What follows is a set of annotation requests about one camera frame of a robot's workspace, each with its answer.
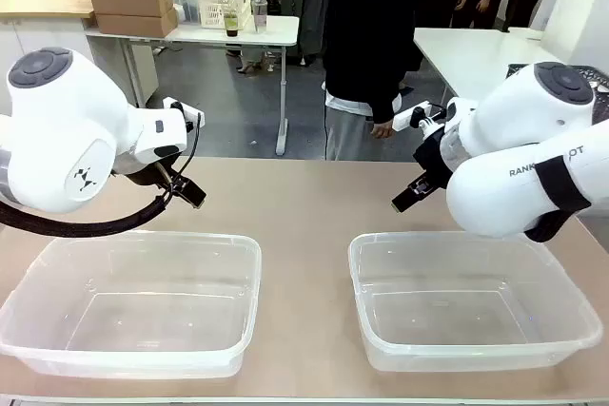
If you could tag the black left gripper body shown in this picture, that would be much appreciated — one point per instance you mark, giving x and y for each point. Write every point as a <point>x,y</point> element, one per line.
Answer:
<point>145,175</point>

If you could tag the brown cardboard box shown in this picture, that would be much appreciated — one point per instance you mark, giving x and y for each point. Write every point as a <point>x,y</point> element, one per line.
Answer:
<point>135,23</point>
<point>131,3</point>

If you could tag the clear plastic bin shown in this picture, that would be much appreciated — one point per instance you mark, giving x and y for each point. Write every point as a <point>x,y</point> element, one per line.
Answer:
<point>476,311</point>
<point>143,311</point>

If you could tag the person's left hand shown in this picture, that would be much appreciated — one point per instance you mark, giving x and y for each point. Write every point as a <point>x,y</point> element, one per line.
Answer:
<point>382,129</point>

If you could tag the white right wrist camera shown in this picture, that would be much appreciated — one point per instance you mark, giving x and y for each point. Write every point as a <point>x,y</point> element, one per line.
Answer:
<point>404,118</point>

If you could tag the white folding table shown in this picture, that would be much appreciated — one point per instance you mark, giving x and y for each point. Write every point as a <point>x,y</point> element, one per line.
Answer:
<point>266,28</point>

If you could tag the bystander in grey coat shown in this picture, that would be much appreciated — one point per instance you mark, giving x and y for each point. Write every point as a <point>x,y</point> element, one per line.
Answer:
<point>309,2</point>

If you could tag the glass bottle dark liquid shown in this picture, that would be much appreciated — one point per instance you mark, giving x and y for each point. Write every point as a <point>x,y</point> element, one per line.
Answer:
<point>231,23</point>

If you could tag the white slotted basket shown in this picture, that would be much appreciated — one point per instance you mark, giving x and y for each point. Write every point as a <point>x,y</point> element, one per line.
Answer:
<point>223,2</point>

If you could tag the person's left forearm black sleeve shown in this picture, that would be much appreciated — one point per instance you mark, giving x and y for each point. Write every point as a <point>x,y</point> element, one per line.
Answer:
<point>390,87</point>

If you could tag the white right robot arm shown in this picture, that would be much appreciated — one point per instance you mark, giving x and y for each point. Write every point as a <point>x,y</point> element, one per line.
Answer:
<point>514,106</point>

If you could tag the white cabinet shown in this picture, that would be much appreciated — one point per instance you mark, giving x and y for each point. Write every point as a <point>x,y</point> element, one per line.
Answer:
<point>43,40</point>

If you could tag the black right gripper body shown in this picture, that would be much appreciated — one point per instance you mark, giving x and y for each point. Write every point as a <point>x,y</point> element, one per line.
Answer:
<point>432,159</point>

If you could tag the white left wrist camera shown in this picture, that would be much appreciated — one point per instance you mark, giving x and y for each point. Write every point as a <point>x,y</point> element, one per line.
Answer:
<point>190,116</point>

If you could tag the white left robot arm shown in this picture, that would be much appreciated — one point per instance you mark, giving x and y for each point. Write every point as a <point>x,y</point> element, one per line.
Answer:
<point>62,116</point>

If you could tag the clear plastic tumbler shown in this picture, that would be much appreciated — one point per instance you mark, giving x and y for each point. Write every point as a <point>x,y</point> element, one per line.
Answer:
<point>261,13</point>

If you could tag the person in black sweater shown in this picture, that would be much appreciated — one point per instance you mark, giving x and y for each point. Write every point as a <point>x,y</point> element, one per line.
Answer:
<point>361,35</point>

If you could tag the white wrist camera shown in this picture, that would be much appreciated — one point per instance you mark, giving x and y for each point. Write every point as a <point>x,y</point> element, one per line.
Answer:
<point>404,118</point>
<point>190,116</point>

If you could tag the clear storage box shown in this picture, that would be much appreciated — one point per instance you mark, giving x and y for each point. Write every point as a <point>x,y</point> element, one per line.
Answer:
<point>186,2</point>

